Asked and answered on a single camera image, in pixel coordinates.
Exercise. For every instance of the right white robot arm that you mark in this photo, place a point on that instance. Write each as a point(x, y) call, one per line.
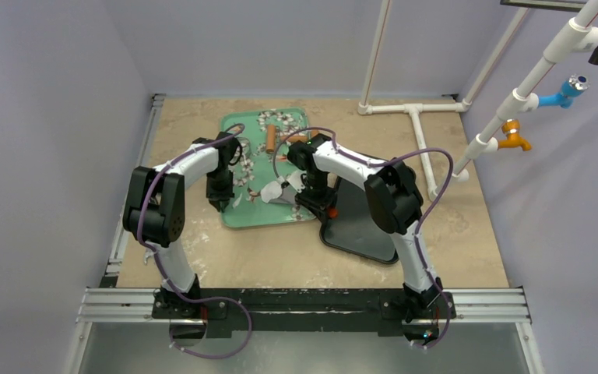
point(393, 200)

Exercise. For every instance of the orange faucet tap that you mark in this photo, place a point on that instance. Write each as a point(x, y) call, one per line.
point(513, 139)

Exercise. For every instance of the green floral tray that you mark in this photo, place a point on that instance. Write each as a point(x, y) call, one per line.
point(254, 169)

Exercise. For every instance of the metal scraper wooden handle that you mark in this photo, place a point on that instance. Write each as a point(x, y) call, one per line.
point(291, 198)

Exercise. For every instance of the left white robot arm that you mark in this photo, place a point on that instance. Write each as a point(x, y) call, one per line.
point(154, 213)

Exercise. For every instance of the silver open-end wrench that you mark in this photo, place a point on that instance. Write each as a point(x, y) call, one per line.
point(148, 255)

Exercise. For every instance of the wooden rolling pin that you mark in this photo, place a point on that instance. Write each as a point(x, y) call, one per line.
point(273, 138)

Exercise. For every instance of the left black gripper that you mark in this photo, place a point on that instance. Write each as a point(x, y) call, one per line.
point(220, 199)

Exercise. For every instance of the white pvc pipe frame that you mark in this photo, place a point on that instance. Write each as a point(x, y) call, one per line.
point(445, 44)

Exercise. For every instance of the blue faucet tap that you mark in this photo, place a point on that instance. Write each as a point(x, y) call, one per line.
point(570, 89)

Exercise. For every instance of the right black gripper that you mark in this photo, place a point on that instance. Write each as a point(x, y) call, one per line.
point(314, 199)

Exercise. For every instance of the black baking tray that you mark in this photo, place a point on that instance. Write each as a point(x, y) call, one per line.
point(348, 225)

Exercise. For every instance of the aluminium frame rail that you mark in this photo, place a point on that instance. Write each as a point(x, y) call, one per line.
point(118, 247)

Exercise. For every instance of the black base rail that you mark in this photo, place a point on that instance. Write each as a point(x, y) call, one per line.
point(383, 311)

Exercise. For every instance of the small white dough strip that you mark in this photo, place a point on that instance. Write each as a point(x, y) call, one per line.
point(237, 201)

